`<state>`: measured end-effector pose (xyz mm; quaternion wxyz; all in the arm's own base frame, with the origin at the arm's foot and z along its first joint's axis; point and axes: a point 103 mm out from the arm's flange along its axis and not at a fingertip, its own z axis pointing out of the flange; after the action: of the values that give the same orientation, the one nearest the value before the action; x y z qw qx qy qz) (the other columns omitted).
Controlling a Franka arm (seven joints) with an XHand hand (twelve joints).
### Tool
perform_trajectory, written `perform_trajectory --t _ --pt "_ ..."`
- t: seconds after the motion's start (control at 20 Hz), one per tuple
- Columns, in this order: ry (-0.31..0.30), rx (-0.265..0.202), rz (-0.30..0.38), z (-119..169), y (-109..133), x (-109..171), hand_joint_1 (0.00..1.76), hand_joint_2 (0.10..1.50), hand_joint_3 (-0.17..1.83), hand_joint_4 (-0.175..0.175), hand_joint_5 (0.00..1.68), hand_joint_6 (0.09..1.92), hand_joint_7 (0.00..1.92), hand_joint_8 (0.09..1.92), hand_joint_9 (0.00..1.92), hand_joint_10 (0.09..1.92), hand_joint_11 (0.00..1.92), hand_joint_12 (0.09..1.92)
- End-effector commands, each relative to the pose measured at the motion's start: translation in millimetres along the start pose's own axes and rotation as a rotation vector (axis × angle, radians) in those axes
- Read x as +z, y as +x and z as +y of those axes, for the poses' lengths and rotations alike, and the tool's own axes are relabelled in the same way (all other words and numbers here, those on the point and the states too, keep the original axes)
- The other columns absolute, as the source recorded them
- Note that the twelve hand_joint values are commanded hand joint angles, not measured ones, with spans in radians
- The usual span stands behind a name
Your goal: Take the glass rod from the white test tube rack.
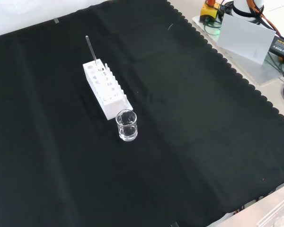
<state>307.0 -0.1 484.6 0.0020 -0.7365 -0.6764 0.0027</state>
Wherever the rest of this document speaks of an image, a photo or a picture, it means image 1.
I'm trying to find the clear glass rod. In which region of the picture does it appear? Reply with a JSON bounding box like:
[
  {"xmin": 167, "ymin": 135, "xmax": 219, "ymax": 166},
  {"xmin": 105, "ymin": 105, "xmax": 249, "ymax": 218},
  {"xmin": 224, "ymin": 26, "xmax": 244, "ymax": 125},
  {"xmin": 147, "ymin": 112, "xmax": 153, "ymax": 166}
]
[{"xmin": 85, "ymin": 35, "xmax": 97, "ymax": 66}]

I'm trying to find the white test tube rack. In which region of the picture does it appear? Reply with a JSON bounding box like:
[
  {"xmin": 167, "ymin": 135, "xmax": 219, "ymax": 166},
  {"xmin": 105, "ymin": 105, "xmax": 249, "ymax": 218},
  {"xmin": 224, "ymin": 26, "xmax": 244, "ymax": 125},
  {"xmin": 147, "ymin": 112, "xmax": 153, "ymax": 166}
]
[{"xmin": 82, "ymin": 58, "xmax": 134, "ymax": 121}]

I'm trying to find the small clear glass beaker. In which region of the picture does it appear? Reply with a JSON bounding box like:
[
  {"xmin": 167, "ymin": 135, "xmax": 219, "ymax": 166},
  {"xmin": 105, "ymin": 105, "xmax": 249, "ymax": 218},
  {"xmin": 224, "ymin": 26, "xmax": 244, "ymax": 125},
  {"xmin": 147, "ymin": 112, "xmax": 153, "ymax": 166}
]
[{"xmin": 115, "ymin": 109, "xmax": 139, "ymax": 142}]

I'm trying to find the black bench cloth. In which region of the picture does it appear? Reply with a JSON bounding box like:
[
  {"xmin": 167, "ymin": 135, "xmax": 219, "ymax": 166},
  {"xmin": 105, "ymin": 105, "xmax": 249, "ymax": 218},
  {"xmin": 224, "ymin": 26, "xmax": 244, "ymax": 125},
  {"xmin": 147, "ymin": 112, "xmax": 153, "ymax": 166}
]
[{"xmin": 0, "ymin": 0, "xmax": 284, "ymax": 227}]

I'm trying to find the yellow stop button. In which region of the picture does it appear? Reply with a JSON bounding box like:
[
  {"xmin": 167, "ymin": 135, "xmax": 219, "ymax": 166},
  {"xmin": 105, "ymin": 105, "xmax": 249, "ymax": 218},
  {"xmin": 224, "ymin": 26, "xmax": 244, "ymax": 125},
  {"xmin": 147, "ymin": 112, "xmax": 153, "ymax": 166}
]
[{"xmin": 200, "ymin": 0, "xmax": 220, "ymax": 23}]

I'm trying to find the black power adapter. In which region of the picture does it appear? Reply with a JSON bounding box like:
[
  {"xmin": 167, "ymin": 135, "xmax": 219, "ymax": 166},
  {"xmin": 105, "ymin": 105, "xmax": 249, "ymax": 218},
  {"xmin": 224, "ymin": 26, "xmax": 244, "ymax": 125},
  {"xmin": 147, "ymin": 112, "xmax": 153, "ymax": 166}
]
[{"xmin": 268, "ymin": 35, "xmax": 284, "ymax": 61}]

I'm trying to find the clear acrylic stand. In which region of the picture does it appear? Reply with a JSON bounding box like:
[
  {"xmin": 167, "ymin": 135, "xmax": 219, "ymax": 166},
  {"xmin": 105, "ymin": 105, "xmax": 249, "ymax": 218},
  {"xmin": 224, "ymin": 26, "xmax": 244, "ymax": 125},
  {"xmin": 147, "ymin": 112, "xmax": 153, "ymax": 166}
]
[{"xmin": 257, "ymin": 196, "xmax": 284, "ymax": 227}]

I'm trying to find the green cable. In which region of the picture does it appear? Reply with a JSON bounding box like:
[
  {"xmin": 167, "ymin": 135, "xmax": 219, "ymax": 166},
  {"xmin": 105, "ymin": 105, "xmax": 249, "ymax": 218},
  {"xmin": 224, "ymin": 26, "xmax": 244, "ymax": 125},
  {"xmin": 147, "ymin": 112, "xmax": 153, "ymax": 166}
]
[{"xmin": 203, "ymin": 21, "xmax": 222, "ymax": 36}]

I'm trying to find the metal base plate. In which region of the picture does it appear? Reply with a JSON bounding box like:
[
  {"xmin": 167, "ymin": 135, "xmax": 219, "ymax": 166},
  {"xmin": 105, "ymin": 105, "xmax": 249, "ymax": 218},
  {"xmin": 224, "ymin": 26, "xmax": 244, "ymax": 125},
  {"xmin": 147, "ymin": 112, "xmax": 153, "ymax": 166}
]
[{"xmin": 191, "ymin": 14, "xmax": 284, "ymax": 86}]

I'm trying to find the orange cable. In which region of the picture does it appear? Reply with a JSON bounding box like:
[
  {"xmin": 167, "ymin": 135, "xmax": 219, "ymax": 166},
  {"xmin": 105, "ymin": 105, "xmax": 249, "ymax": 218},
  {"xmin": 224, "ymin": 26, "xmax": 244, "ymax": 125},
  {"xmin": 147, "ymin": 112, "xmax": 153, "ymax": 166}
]
[{"xmin": 247, "ymin": 0, "xmax": 282, "ymax": 34}]

